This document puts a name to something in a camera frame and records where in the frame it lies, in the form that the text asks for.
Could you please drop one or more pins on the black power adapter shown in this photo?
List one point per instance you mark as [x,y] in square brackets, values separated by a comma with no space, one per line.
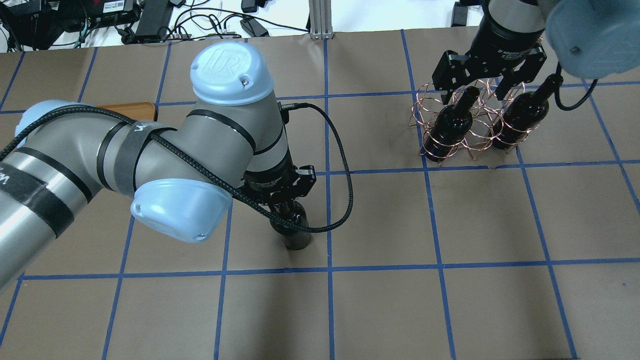
[154,20]

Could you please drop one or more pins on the copper wire wine basket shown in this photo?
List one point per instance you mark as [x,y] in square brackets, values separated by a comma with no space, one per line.
[487,111]

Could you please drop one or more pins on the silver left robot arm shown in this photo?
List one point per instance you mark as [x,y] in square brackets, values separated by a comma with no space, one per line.
[232,145]

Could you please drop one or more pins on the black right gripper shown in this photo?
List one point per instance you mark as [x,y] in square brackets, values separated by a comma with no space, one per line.
[502,42]

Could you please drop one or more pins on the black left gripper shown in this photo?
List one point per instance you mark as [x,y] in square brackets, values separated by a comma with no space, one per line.
[270,178]

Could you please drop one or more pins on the aluminium frame post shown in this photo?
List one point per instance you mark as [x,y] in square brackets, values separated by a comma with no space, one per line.
[320,19]

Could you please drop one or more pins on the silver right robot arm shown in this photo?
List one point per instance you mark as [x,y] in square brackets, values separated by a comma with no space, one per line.
[591,39]

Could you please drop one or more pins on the wooden tray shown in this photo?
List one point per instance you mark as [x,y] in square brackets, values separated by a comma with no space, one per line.
[138,111]

